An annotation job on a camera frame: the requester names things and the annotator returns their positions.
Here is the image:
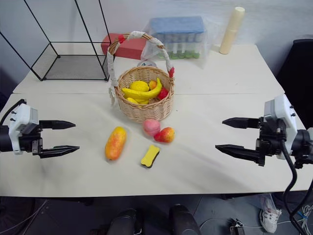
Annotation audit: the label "yellow lemon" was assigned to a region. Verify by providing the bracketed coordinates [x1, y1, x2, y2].
[129, 80, 151, 92]

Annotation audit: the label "yellow black sponge eraser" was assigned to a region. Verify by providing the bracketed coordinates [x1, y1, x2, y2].
[140, 144, 161, 169]

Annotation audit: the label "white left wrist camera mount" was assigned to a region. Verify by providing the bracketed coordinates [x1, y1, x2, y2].
[8, 99, 40, 156]

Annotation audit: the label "orange mango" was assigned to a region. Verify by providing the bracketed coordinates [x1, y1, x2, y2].
[105, 126, 128, 162]

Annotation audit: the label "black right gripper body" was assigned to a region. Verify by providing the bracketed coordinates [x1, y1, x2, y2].
[255, 117, 287, 167]

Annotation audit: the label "tube box with blue lid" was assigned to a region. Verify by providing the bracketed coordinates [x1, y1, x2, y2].
[149, 16, 208, 61]

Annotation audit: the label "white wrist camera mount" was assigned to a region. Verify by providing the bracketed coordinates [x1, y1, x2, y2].
[8, 99, 40, 156]
[264, 94, 299, 160]

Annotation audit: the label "thin grey floor cable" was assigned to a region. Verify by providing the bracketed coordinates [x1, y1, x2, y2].
[0, 199, 51, 235]

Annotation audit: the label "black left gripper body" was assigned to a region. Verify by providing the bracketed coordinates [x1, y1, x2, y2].
[18, 119, 51, 157]

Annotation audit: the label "red yellow mango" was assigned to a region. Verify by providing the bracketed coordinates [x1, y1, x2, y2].
[153, 127, 176, 143]

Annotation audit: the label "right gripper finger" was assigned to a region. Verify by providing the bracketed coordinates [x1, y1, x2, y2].
[215, 144, 258, 163]
[222, 117, 261, 129]

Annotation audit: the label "white sneaker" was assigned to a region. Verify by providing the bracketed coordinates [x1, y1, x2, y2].
[259, 195, 282, 234]

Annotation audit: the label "cream cylinder roll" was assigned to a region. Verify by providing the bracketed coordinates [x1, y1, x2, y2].
[219, 6, 246, 55]

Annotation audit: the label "wicker basket with handle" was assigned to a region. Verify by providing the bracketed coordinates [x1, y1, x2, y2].
[107, 30, 176, 123]

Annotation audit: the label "red strawberry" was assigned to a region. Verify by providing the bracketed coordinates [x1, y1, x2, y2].
[157, 88, 170, 101]

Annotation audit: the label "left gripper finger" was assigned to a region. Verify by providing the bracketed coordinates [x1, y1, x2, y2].
[39, 145, 81, 159]
[48, 119, 77, 130]

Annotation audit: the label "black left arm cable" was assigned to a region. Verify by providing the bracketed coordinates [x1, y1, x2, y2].
[0, 98, 26, 128]

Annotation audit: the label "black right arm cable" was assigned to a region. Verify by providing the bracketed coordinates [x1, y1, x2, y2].
[278, 127, 313, 235]

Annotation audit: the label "white floor cables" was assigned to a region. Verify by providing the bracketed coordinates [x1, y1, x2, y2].
[299, 205, 313, 230]

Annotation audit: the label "red box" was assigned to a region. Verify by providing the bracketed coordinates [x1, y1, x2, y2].
[101, 32, 148, 60]

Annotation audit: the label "dark rounded shape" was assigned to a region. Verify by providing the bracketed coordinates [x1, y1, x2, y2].
[106, 208, 144, 235]

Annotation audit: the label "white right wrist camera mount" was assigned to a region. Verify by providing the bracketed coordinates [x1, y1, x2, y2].
[264, 94, 299, 160]

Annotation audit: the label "black wire frame rack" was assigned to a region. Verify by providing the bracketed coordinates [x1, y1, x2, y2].
[0, 0, 111, 82]

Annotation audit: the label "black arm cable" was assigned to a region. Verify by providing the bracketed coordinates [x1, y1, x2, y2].
[278, 127, 313, 235]
[0, 98, 26, 128]

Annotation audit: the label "small black floor device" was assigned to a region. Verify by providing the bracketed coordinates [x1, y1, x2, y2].
[229, 218, 246, 235]

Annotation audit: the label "pink peach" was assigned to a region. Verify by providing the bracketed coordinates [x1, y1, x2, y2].
[143, 118, 161, 137]

